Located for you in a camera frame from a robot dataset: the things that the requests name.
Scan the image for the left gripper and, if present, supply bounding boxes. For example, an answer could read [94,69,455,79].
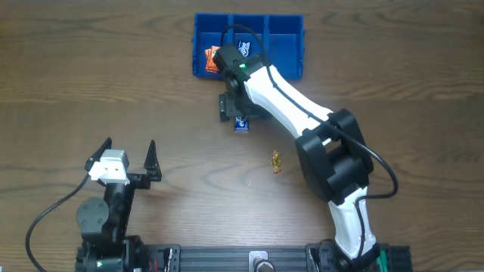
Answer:
[84,137,163,190]

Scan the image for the blue candy pack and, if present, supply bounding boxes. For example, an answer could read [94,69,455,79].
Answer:
[237,40,252,58]
[234,116,250,133]

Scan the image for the gold candy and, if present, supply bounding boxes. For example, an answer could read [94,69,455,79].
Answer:
[271,150,283,175]

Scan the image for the blue tray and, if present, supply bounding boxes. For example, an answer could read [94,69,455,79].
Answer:
[191,13,306,81]

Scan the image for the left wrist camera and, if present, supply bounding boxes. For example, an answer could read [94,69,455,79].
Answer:
[88,149,131,186]

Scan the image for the black cable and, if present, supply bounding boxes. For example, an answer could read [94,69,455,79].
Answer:
[25,172,92,272]
[220,23,399,201]

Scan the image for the mounting rail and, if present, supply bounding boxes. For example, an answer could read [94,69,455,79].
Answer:
[75,243,413,272]

